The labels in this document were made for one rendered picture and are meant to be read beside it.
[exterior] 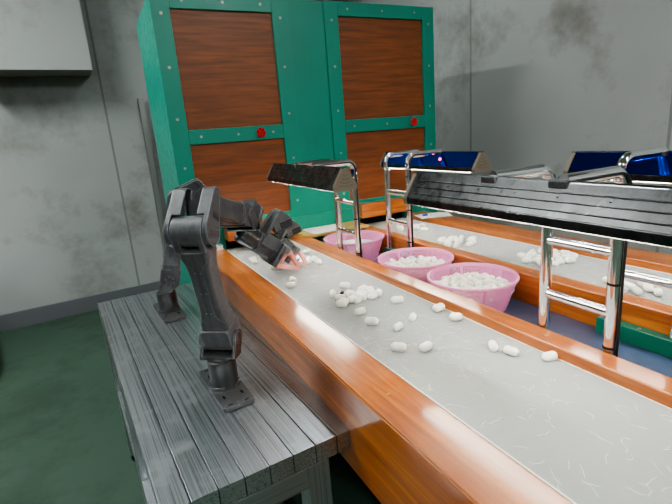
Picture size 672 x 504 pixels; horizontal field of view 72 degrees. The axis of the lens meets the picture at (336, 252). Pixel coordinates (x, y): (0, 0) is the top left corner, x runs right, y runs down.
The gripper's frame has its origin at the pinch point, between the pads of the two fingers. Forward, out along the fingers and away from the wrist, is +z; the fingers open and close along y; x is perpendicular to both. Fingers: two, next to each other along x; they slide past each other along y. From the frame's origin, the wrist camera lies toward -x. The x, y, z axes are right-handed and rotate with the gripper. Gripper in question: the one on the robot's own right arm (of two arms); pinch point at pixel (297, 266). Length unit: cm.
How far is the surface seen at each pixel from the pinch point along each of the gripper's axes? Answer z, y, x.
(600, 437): 18, -81, -1
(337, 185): 0.5, 6.6, -27.3
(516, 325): 30, -50, -14
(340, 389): -2.0, -46.8, 16.3
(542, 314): 31, -53, -19
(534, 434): 12, -75, 4
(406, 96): 45, 86, -106
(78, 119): -75, 281, -12
